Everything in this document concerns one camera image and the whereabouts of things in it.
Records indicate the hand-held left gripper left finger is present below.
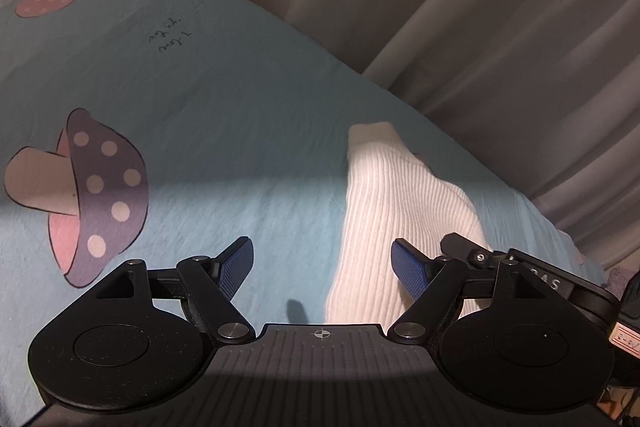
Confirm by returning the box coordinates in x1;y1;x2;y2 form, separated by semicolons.
95;236;257;343

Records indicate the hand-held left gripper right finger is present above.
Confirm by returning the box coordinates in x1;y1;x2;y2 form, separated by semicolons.
387;237;534;343

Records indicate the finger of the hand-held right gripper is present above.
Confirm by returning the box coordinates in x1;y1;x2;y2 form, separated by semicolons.
439;232;510;270

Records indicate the white ribbed knit sweater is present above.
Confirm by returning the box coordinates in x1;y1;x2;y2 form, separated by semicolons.
324;122;497;326

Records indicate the person's right hand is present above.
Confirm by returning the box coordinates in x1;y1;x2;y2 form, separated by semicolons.
597;386;627;421

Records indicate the light blue mushroom-print bed sheet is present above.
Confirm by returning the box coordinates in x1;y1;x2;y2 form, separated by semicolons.
0;0;610;427

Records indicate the white curtain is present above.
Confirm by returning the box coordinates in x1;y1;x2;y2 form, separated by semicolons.
0;0;640;275

